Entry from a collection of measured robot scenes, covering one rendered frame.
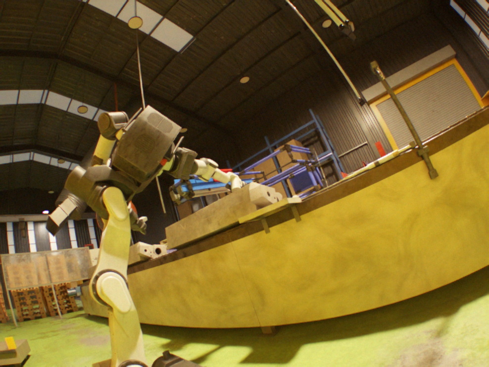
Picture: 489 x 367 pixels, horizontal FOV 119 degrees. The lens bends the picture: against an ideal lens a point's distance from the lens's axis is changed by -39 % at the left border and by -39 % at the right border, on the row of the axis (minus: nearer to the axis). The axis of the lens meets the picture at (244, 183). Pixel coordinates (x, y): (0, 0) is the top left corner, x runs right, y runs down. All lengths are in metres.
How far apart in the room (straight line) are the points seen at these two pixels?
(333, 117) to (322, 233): 11.32
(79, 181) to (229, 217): 0.96
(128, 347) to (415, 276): 1.26
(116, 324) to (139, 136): 0.75
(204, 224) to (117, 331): 1.07
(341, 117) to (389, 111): 2.47
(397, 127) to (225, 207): 10.81
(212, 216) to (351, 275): 0.99
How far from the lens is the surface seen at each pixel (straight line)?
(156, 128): 1.07
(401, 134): 11.79
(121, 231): 0.94
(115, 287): 0.88
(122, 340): 0.95
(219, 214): 1.62
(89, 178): 1.00
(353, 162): 11.80
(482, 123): 1.33
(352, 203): 1.21
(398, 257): 1.23
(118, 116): 1.24
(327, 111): 12.63
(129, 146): 1.02
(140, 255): 2.58
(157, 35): 10.56
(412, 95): 12.40
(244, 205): 1.47
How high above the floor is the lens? 0.64
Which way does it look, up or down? 15 degrees up
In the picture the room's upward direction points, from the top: 19 degrees counter-clockwise
